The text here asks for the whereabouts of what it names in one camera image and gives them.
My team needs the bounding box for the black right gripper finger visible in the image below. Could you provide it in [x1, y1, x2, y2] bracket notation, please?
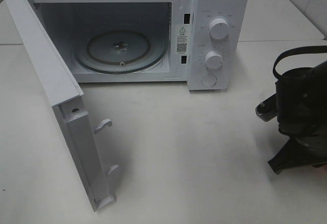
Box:
[268, 158, 288, 175]

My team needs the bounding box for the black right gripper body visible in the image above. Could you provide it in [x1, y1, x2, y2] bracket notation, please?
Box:
[274, 67, 326, 168]

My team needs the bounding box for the round white door button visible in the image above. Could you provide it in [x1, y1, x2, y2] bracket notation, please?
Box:
[201, 74, 217, 87]

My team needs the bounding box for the white timer knob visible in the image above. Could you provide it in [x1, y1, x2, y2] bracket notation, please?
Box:
[204, 51, 223, 70]

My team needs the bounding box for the white microwave door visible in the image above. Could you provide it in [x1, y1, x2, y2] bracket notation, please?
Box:
[5, 0, 118, 211]

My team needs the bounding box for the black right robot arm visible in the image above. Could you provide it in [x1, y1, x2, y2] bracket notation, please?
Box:
[268, 62, 326, 174]

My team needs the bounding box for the upper white power knob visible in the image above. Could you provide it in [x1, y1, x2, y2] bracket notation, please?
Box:
[208, 16, 230, 40]

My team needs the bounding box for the white microwave oven body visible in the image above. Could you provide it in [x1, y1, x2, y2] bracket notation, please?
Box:
[9, 0, 249, 92]

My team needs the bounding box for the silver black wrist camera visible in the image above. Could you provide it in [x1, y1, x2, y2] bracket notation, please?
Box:
[255, 98, 277, 122]

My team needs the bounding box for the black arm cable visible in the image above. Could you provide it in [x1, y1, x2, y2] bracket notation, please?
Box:
[272, 45, 327, 82]

